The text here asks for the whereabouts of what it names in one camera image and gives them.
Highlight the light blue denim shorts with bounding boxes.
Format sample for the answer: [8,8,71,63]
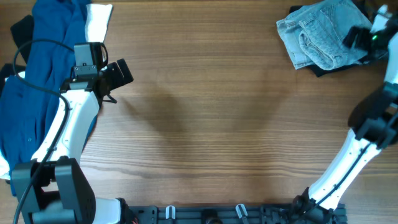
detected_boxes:
[276,0,372,70]

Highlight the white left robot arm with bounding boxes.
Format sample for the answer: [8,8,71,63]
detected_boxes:
[12,59,138,223]

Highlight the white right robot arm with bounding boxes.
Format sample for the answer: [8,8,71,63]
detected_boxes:
[289,15,397,223]

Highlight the black folded garment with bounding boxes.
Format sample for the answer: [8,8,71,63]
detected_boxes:
[289,0,389,78]

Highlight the white cloth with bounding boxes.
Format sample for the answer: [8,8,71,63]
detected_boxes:
[85,4,113,42]

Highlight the blue shirt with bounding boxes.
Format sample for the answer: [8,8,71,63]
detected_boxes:
[0,0,100,197]

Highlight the black garment at left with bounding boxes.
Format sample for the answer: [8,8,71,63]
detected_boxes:
[1,15,34,92]

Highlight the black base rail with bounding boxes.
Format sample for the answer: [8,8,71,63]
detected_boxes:
[70,202,348,224]

